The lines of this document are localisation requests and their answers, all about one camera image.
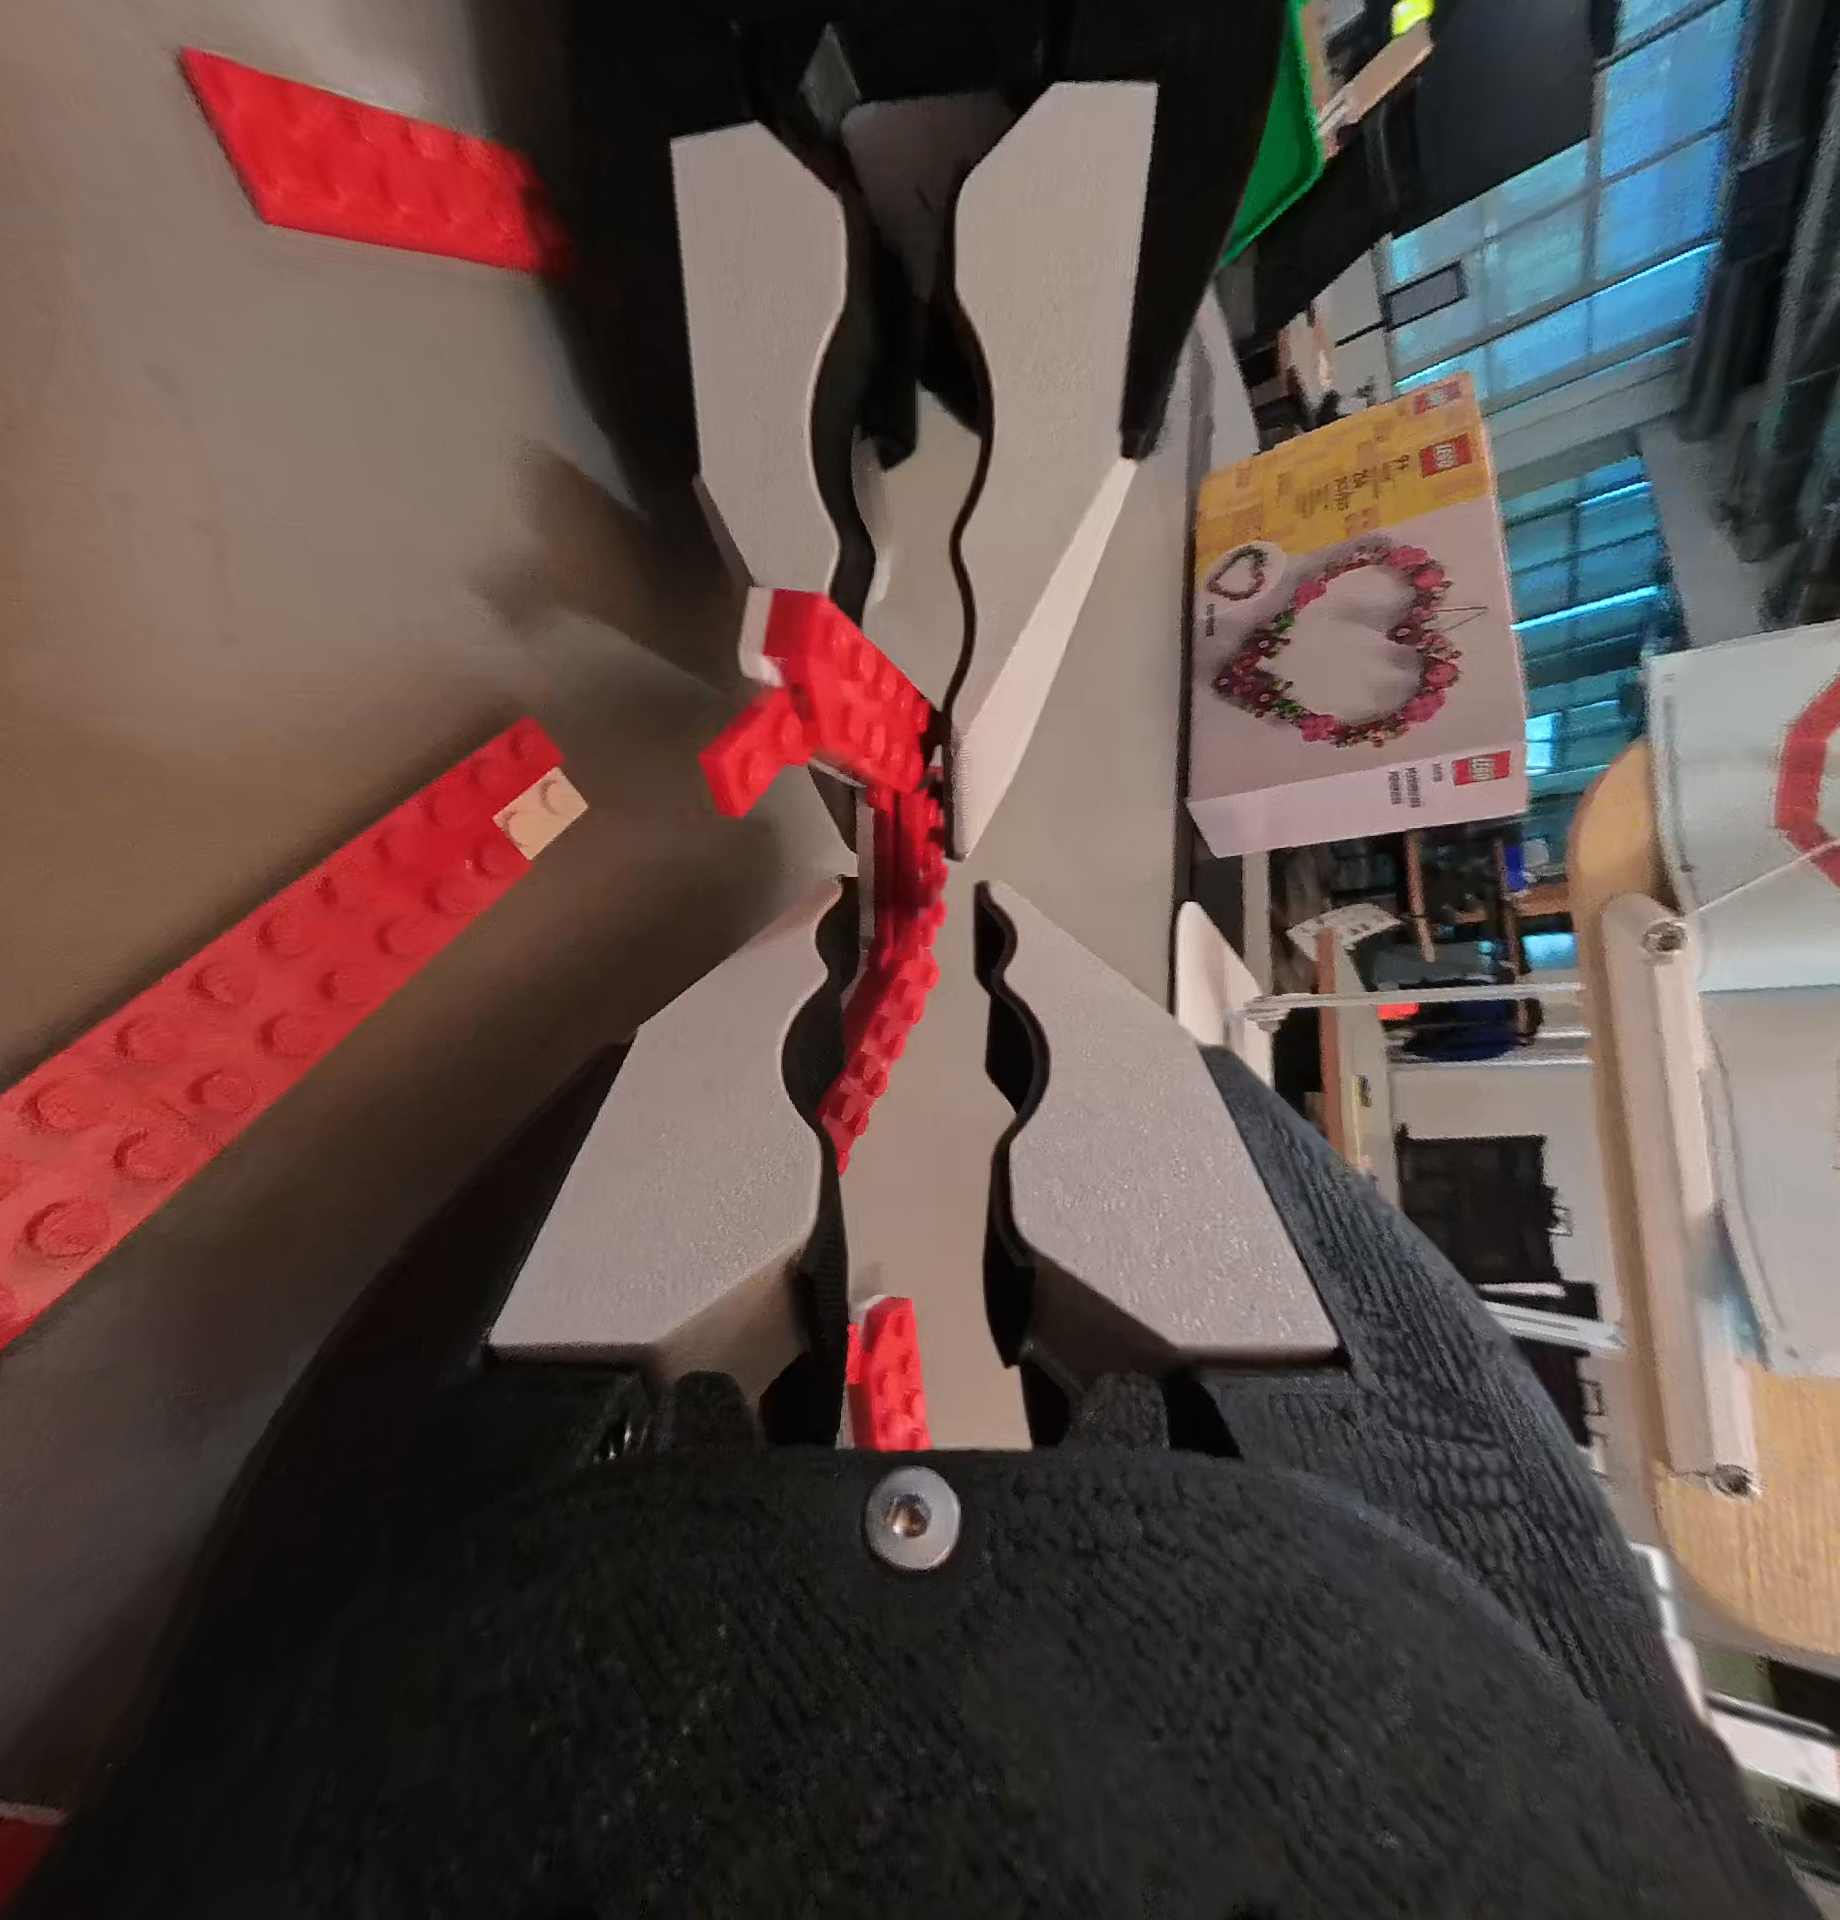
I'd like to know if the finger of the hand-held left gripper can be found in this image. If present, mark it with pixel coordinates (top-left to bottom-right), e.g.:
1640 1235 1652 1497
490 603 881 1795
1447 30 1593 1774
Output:
669 122 884 631
938 81 1163 858

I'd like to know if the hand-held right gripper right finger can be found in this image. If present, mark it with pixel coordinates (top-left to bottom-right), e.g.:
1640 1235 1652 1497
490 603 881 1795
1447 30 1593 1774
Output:
975 880 1346 1374

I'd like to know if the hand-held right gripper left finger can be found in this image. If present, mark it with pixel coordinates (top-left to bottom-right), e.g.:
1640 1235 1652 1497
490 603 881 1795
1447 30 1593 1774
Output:
485 876 850 1445

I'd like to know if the red hinged lego plate chain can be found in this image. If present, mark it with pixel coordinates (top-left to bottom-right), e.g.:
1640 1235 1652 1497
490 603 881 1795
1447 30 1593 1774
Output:
699 588 957 1175

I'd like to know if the long red lego plate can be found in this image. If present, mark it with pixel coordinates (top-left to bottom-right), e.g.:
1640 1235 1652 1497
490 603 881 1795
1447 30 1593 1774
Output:
0 715 571 1390

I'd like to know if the small red lego plate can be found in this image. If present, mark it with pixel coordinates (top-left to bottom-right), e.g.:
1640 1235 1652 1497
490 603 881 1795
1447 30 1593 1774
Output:
844 1294 933 1452

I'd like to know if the small white lego plate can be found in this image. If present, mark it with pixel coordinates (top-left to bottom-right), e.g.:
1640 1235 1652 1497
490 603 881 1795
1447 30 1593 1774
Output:
490 766 590 861

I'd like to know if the lego set box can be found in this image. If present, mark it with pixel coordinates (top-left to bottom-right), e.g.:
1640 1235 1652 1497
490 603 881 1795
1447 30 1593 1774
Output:
1184 372 1532 859

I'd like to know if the green cloth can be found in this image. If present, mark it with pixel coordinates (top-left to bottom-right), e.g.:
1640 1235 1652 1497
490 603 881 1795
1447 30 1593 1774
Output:
1216 0 1330 275

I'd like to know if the black storage box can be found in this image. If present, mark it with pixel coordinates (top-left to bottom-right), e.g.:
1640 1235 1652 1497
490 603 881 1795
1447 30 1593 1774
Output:
1389 1127 1556 1295

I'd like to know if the white bar with screws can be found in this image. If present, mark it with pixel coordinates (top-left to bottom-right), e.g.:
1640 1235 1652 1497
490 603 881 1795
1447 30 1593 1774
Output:
1593 892 1767 1502

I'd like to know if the paper with red heart drawings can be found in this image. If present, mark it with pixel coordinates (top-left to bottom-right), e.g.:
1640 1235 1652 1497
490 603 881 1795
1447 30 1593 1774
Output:
1642 617 1840 1369

